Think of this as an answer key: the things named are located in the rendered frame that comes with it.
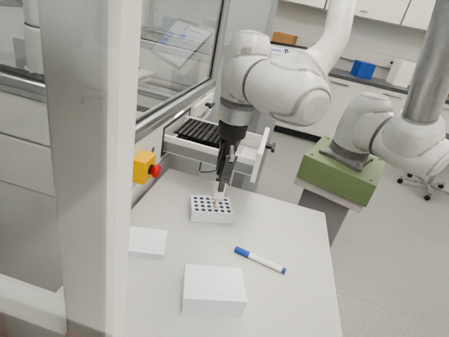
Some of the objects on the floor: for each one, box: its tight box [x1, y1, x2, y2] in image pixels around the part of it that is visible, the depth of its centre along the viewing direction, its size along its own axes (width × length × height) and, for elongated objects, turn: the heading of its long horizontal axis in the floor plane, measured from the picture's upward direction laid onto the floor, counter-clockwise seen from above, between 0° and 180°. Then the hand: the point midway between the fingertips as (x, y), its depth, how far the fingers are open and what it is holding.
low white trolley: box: [124, 169, 343, 337], centre depth 96 cm, size 58×62×76 cm
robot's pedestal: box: [294, 177, 363, 249], centre depth 147 cm, size 30×30×76 cm
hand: (219, 188), depth 85 cm, fingers closed, pressing on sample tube
